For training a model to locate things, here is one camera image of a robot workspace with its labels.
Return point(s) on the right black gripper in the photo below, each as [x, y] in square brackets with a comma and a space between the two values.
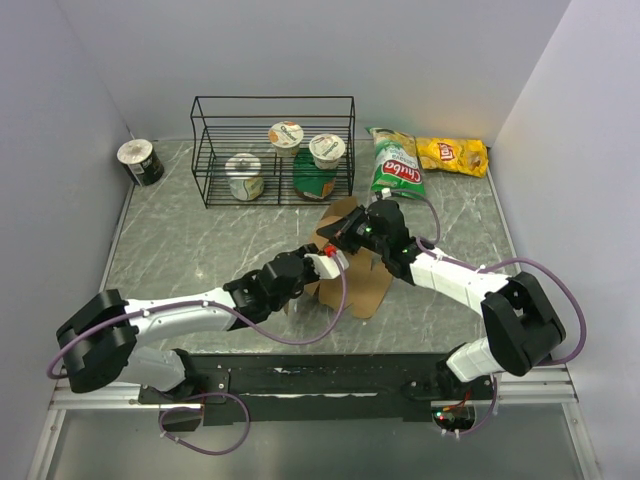
[345, 225]

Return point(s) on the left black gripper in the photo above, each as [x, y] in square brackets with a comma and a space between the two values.
[310, 248]

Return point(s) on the brown cardboard box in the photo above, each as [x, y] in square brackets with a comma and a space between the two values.
[367, 282]

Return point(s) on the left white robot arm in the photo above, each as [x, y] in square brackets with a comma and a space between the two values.
[109, 339]

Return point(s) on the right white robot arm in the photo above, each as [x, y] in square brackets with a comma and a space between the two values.
[521, 325]

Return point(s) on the green lidded brown jar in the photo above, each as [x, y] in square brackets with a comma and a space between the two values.
[309, 181]

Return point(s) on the white yogurt cup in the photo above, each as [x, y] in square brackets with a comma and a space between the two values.
[327, 150]

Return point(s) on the green Chuba chips bag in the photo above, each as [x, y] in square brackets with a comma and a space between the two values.
[396, 163]

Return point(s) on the orange yogurt cup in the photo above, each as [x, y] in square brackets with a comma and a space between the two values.
[286, 138]

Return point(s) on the pale yogurt cup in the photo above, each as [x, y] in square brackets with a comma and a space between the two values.
[243, 172]

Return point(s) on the yellow Lays chips bag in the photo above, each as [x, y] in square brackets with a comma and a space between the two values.
[462, 156]

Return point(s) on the black chips can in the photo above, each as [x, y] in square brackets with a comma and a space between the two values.
[141, 162]

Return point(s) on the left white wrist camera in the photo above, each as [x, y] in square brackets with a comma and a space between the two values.
[330, 263]

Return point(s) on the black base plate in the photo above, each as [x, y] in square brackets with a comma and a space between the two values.
[314, 387]

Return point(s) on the black wire rack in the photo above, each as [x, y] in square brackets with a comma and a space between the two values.
[224, 126]

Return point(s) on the aluminium rail frame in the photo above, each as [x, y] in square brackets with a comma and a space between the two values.
[167, 243]

